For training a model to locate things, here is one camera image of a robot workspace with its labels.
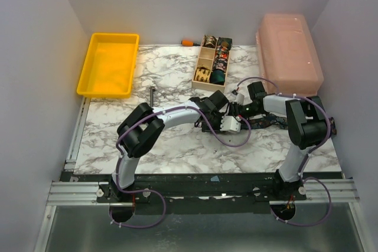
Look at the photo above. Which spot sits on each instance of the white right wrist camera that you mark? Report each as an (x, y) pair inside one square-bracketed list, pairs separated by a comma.
[(238, 97)]

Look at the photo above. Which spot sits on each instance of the dark green rolled tie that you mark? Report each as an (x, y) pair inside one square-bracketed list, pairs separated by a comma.
[(217, 77)]

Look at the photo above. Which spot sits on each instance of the wooden compartment organizer box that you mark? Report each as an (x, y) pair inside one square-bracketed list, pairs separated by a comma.
[(206, 59)]

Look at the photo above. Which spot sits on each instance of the yellow plastic tray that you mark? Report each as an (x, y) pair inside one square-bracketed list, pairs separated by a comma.
[(109, 66)]

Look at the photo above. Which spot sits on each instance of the dark rose print rolled tie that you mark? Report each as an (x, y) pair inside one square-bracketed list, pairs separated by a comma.
[(220, 64)]

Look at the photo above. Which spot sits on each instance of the cream brown rolled tie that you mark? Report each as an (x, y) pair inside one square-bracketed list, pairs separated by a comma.
[(209, 41)]

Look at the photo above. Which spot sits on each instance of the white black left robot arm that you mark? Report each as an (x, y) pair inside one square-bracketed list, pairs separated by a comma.
[(139, 132)]

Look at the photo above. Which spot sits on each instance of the metal rod tool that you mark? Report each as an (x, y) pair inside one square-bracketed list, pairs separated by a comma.
[(152, 91)]

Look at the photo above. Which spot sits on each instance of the aluminium extrusion rail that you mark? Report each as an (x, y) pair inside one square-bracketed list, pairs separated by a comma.
[(87, 193)]

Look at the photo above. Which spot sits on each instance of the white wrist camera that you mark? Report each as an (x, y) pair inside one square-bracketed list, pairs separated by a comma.
[(230, 124), (238, 97)]

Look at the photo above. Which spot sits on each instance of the pink plastic storage box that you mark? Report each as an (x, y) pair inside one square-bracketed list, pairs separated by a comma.
[(287, 55)]

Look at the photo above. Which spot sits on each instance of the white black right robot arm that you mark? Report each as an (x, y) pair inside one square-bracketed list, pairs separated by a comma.
[(308, 125)]

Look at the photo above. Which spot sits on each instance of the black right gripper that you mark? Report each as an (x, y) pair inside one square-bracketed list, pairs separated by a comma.
[(235, 109)]

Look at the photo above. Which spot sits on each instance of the yellow beetle print rolled tie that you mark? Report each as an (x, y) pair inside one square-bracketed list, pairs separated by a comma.
[(202, 75)]

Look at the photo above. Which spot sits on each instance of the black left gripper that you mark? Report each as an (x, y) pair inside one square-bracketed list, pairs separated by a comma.
[(219, 115)]

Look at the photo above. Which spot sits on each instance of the orange handled screwdriver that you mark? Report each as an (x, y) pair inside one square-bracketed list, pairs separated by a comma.
[(188, 43)]

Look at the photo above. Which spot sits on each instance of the navy floral necktie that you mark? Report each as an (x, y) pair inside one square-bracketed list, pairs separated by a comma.
[(271, 119)]

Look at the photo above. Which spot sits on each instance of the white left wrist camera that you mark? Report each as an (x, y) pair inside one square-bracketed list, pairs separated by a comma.
[(230, 124)]

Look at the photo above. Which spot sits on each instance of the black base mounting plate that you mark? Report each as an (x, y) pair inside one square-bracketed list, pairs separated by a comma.
[(200, 193)]

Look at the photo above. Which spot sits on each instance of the red floral rolled tie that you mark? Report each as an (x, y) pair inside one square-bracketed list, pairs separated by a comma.
[(222, 52)]

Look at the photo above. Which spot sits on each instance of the green yellow rolled tie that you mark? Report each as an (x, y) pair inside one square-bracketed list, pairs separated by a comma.
[(225, 42)]

